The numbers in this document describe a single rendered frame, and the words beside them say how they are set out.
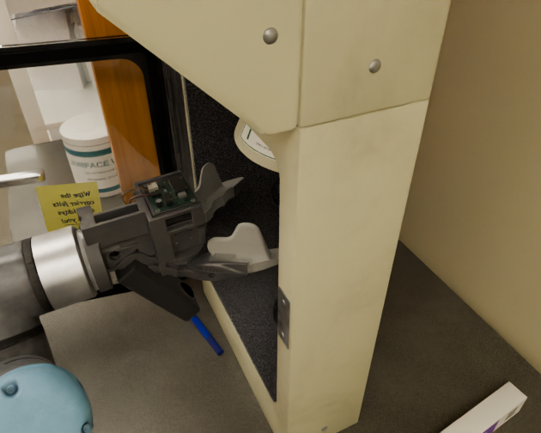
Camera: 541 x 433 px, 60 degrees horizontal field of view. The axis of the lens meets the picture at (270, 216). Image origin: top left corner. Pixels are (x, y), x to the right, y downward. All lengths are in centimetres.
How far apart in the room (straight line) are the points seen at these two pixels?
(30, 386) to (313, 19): 28
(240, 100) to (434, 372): 58
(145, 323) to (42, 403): 49
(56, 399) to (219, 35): 24
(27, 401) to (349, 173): 27
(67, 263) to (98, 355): 35
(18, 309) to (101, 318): 37
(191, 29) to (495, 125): 58
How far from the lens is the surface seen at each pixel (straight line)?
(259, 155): 46
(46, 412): 35
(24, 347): 49
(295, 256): 39
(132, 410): 74
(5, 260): 49
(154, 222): 45
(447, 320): 85
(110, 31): 65
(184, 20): 27
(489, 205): 82
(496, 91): 77
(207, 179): 56
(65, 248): 48
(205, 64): 28
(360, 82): 33
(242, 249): 48
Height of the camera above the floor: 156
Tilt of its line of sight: 38 degrees down
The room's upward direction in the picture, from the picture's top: straight up
